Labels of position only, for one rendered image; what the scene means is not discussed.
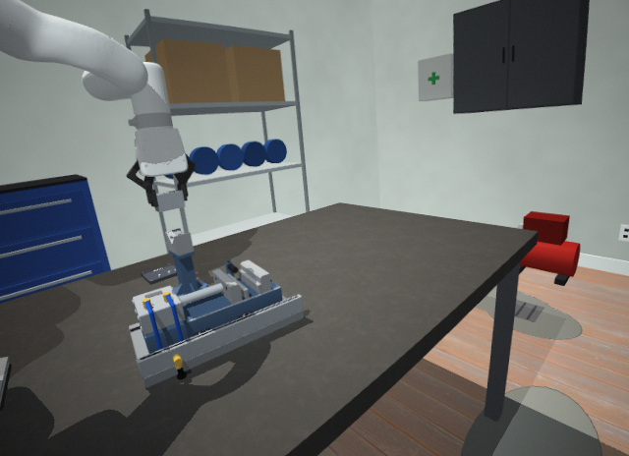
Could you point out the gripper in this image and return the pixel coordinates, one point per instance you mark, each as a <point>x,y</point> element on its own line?
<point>160,151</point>

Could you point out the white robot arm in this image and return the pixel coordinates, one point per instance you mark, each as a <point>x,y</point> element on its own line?
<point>111,71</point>

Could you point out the white flat bar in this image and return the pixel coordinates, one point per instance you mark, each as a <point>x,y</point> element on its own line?
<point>245,291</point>

